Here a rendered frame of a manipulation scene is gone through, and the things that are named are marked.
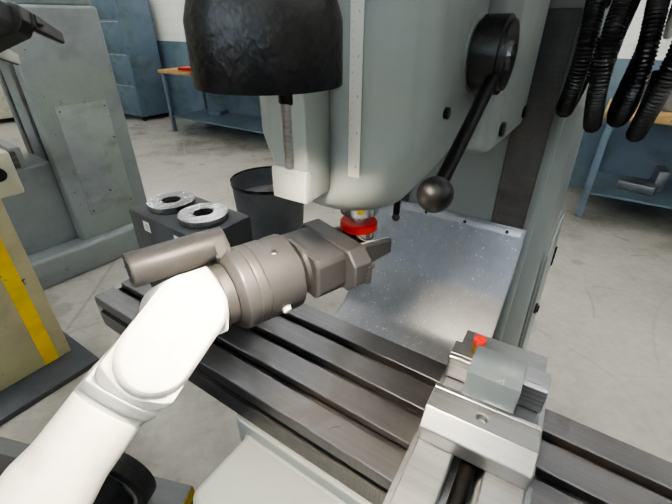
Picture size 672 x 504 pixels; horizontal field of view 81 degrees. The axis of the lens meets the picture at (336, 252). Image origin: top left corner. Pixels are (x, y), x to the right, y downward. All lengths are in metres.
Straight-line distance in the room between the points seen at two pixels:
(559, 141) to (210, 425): 1.64
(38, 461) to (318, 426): 0.35
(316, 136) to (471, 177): 0.52
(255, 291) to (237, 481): 0.39
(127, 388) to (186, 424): 1.57
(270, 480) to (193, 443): 1.18
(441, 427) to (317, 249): 0.25
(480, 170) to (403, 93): 0.49
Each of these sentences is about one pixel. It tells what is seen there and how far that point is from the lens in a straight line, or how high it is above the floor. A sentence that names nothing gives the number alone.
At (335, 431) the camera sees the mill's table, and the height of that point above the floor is 0.98.
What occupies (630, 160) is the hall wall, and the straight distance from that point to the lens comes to 4.72.
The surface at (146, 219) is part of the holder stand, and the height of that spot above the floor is 1.16.
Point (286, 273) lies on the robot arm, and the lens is 0.41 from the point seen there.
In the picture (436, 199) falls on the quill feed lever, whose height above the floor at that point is 1.36.
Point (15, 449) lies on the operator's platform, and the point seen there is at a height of 0.40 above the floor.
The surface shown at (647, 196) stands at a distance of 4.18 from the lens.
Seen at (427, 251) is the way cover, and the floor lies 1.06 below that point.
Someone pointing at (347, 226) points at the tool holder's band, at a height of 1.27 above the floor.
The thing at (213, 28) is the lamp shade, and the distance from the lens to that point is 0.18.
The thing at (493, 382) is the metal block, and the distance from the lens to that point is 0.51.
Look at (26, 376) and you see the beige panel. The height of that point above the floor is 0.03.
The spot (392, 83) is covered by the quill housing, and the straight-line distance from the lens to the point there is 0.34.
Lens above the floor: 1.48
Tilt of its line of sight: 30 degrees down
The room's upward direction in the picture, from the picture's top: straight up
